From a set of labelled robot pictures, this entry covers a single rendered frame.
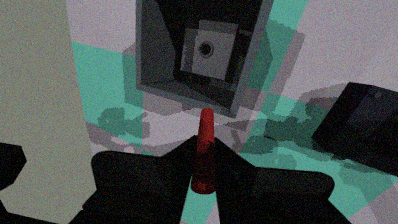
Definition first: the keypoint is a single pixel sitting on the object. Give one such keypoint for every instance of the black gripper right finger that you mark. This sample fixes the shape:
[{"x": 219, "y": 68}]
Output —
[{"x": 239, "y": 184}]

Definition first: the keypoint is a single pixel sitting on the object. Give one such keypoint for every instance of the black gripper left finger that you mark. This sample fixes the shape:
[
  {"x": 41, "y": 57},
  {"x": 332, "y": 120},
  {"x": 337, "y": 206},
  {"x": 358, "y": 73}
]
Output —
[{"x": 168, "y": 175}]

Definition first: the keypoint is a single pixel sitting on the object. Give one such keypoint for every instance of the red peg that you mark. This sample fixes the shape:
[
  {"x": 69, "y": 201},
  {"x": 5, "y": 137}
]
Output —
[{"x": 203, "y": 179}]

